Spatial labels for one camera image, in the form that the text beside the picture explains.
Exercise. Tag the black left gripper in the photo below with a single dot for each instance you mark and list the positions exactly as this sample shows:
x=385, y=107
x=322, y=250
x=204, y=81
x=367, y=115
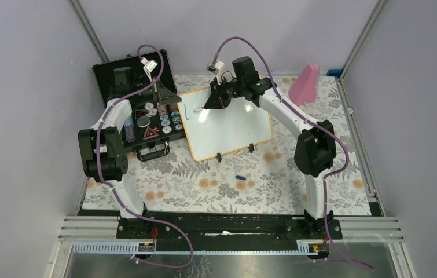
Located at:
x=161, y=95

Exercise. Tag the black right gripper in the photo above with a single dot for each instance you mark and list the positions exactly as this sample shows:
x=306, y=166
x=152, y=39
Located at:
x=217, y=101

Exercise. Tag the yellow framed whiteboard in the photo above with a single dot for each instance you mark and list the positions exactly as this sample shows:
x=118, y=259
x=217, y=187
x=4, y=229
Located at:
x=221, y=131

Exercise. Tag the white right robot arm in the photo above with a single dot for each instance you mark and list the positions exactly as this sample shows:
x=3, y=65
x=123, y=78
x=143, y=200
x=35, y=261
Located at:
x=315, y=147

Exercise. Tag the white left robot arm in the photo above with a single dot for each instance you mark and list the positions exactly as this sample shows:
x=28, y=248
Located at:
x=104, y=157

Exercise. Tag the black poker chip case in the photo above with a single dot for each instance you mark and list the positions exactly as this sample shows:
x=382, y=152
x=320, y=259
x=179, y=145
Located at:
x=121, y=77

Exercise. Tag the clear round dealer button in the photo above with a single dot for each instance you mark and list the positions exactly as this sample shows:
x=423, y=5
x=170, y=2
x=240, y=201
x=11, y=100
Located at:
x=143, y=121

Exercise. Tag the red black all-in triangle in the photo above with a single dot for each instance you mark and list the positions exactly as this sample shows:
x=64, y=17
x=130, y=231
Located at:
x=150, y=133

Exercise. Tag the pink wedge eraser block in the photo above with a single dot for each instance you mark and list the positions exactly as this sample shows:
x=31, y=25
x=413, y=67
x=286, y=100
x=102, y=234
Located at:
x=304, y=88

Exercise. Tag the floral patterned table mat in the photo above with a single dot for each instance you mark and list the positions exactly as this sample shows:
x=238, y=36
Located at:
x=274, y=185

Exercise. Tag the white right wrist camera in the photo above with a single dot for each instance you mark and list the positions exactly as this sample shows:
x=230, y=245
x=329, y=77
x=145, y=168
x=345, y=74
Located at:
x=217, y=68

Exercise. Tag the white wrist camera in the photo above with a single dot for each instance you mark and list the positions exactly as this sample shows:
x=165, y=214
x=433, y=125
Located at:
x=149, y=66
x=217, y=68

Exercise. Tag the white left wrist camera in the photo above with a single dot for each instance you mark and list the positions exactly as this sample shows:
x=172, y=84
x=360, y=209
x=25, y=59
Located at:
x=149, y=66

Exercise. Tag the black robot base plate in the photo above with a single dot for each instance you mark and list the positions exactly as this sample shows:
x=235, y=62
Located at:
x=176, y=231

